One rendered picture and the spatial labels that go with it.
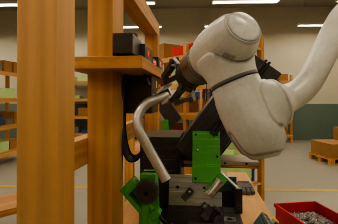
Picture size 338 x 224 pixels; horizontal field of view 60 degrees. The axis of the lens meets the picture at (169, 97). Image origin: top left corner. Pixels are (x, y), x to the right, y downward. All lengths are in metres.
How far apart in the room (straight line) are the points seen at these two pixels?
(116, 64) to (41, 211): 0.46
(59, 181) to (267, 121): 0.44
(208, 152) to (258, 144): 0.68
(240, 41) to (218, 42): 0.04
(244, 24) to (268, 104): 0.15
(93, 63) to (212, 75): 0.46
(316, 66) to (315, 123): 10.58
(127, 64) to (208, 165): 0.56
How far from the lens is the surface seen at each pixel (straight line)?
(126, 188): 0.99
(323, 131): 11.39
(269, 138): 0.57
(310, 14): 11.55
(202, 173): 1.23
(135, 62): 0.90
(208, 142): 1.24
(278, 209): 1.51
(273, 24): 11.04
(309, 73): 0.68
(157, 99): 0.90
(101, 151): 1.03
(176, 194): 1.26
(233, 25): 0.55
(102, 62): 0.93
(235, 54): 0.56
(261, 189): 4.39
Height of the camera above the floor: 1.41
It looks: level
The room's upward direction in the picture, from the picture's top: straight up
